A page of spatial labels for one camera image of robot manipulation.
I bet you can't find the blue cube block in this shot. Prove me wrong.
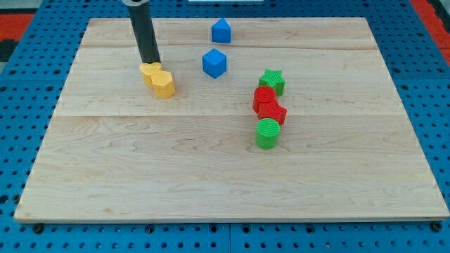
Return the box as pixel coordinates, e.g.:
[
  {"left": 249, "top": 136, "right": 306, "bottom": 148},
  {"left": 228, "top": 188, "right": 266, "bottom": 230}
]
[{"left": 202, "top": 48, "right": 227, "bottom": 79}]

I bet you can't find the green cylinder block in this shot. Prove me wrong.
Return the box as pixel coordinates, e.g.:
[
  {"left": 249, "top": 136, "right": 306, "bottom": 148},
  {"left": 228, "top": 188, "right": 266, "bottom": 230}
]
[{"left": 255, "top": 118, "right": 281, "bottom": 149}]

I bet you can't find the light wooden board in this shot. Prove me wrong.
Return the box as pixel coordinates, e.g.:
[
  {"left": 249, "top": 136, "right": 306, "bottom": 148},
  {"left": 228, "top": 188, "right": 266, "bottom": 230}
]
[{"left": 14, "top": 18, "right": 449, "bottom": 223}]

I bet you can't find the red cylinder block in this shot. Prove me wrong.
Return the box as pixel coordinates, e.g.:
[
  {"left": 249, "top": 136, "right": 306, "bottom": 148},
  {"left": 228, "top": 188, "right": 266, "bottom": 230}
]
[{"left": 252, "top": 86, "right": 276, "bottom": 114}]

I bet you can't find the red pentagon block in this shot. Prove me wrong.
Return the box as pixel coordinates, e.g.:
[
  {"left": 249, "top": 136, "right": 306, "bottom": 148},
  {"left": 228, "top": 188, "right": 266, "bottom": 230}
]
[{"left": 257, "top": 100, "right": 288, "bottom": 125}]

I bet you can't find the green star block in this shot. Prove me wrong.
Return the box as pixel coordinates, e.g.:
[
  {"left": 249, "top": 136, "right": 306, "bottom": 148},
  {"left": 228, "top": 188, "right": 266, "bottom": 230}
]
[{"left": 258, "top": 69, "right": 285, "bottom": 96}]

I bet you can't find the yellow hexagon block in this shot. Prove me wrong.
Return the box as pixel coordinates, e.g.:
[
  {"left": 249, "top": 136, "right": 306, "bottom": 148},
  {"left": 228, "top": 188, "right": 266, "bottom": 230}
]
[{"left": 151, "top": 71, "right": 176, "bottom": 98}]

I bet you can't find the blue triangular prism block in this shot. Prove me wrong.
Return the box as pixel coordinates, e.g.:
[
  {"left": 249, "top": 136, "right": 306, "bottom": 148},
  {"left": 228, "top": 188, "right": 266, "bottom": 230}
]
[{"left": 211, "top": 18, "right": 231, "bottom": 44}]

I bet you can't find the yellow heart block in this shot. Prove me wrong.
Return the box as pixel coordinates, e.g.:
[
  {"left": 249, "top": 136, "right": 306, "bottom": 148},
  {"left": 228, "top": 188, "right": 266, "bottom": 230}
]
[{"left": 139, "top": 62, "right": 162, "bottom": 88}]

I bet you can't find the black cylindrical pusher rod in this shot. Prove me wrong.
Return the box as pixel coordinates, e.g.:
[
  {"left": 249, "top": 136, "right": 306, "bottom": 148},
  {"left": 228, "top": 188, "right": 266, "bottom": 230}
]
[{"left": 122, "top": 0, "right": 161, "bottom": 64}]

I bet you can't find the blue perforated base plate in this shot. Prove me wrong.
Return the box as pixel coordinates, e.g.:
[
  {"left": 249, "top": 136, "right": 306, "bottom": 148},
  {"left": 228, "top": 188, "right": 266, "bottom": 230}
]
[{"left": 1, "top": 0, "right": 449, "bottom": 252}]

